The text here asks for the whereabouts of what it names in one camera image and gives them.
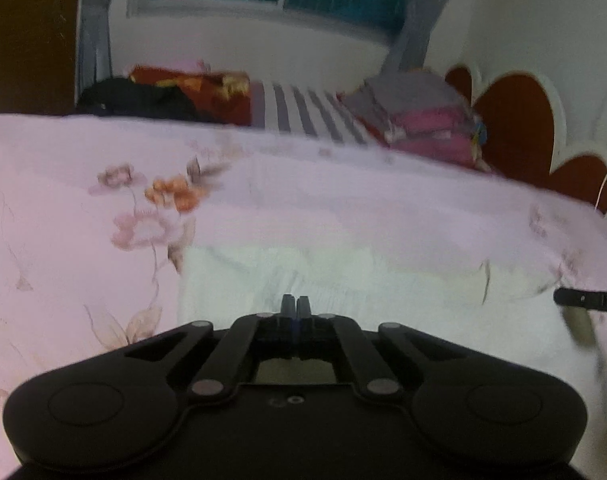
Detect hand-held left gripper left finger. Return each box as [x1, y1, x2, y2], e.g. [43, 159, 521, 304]
[126, 294, 296, 406]

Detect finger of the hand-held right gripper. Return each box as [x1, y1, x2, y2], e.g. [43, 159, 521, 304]
[553, 287, 603, 312]

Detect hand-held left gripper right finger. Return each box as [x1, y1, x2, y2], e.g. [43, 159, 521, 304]
[296, 295, 464, 402]

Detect white knitted sweater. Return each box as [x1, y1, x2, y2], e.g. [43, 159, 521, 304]
[179, 244, 607, 411]

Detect magenta folded clothes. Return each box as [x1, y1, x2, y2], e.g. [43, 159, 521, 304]
[378, 107, 484, 168]

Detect grey folded clothes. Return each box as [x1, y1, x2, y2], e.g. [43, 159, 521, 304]
[338, 71, 471, 121]

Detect pink floral bedsheet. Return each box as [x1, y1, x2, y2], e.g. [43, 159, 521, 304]
[0, 112, 607, 480]

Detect red and white headboard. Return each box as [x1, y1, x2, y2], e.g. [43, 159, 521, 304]
[443, 62, 607, 216]

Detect colourful printed cloth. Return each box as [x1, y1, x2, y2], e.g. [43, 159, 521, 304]
[471, 120, 489, 161]

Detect grey white striped cloth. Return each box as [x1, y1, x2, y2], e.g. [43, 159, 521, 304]
[250, 80, 384, 148]

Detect red floral cloth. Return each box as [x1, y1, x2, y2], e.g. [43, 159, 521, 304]
[128, 64, 254, 126]

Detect black cloth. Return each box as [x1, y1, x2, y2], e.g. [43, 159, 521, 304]
[76, 76, 219, 123]

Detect small pink cloth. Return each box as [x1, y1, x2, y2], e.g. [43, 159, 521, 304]
[170, 57, 211, 75]

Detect grey curtain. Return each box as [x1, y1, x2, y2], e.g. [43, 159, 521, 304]
[383, 0, 469, 81]
[78, 0, 119, 106]

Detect brown wooden door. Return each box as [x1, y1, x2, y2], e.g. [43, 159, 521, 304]
[0, 0, 81, 116]

